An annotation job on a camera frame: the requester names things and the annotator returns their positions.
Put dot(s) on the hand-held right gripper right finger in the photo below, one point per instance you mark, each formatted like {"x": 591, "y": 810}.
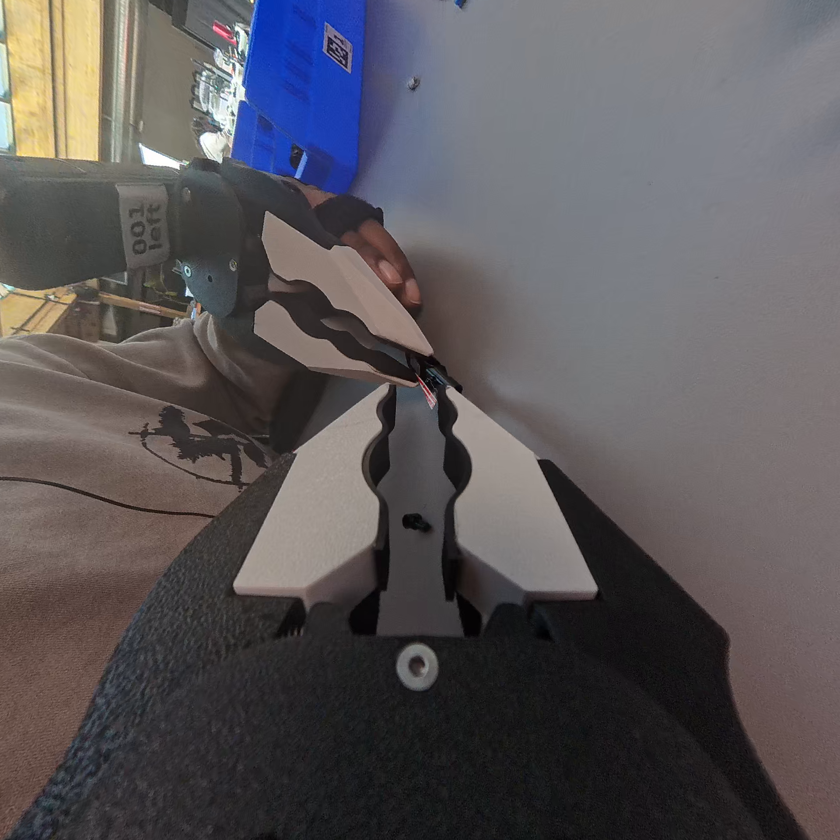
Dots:
{"x": 518, "y": 518}

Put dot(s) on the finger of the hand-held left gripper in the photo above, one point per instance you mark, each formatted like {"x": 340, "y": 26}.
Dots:
{"x": 328, "y": 275}
{"x": 295, "y": 341}

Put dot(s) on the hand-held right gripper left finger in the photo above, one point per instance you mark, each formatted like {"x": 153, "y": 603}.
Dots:
{"x": 315, "y": 512}

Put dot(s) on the black brick pin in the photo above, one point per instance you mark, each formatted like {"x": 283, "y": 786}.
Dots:
{"x": 415, "y": 522}

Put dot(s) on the black printed brick panel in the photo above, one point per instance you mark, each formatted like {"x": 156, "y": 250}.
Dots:
{"x": 433, "y": 375}

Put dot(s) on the person's left forearm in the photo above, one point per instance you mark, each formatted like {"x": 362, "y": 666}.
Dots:
{"x": 223, "y": 367}

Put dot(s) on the grey desk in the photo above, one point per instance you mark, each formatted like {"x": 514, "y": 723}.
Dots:
{"x": 623, "y": 262}

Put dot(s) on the person's left hand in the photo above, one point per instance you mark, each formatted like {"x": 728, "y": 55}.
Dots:
{"x": 387, "y": 262}

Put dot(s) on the wooden background table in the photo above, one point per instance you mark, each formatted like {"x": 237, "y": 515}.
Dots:
{"x": 65, "y": 308}

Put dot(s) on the wooden roof beam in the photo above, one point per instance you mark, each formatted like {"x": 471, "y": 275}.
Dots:
{"x": 52, "y": 79}

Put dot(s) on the blue crate with square label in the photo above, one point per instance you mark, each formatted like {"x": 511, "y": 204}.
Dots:
{"x": 302, "y": 79}

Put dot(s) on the cluttered background table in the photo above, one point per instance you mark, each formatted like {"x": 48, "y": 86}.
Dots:
{"x": 216, "y": 92}

